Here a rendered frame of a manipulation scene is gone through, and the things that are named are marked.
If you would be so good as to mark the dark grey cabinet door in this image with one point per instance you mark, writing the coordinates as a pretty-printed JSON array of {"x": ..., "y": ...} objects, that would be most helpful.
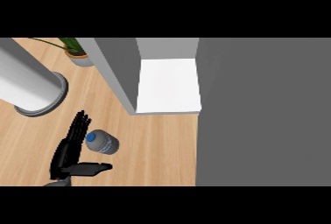
[{"x": 264, "y": 112}]

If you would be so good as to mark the grey open cabinet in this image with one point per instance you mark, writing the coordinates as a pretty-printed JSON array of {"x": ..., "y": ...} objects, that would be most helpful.
[{"x": 147, "y": 75}]

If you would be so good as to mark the clear blue-capped water bottle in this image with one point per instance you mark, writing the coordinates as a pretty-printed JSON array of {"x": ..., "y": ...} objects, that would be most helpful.
[{"x": 103, "y": 142}]

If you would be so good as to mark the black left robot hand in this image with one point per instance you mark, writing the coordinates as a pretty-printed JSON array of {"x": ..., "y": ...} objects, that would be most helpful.
[{"x": 69, "y": 151}]

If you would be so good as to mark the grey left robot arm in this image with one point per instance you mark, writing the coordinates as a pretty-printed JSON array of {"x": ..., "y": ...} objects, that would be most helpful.
[{"x": 60, "y": 183}]

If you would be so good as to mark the green potted plant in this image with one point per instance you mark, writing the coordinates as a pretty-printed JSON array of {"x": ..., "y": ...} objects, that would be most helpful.
[{"x": 73, "y": 51}]

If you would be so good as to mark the white cylindrical paper towel roll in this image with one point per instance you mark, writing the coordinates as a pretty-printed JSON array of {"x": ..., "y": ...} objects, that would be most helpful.
[{"x": 29, "y": 83}]

